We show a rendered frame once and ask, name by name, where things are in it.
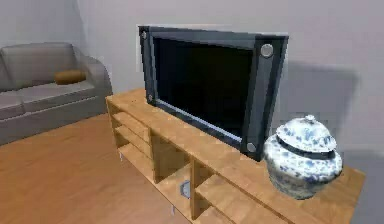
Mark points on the grey sofa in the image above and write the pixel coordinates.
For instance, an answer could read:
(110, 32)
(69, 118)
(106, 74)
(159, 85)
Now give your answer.
(43, 100)

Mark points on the wooden television stand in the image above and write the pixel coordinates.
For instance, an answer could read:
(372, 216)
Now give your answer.
(213, 166)

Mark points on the blue and white jar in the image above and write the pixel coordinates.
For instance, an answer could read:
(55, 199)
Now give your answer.
(301, 160)

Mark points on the black television set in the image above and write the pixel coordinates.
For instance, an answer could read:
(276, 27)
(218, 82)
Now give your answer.
(206, 83)

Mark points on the brown cylindrical cushion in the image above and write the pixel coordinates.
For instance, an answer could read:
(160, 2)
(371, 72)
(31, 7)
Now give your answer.
(70, 77)

